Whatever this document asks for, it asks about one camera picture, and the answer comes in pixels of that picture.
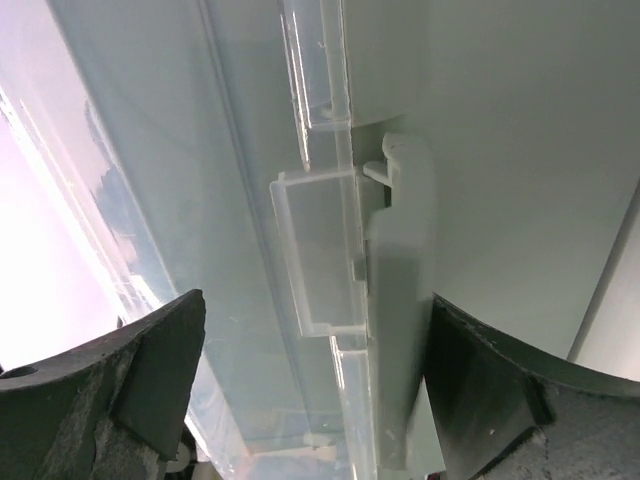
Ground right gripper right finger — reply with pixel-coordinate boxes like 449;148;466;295
424;297;639;479

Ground green translucent tool box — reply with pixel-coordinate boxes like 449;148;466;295
1;1;639;479

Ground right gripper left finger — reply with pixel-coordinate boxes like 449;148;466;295
1;289;206;479

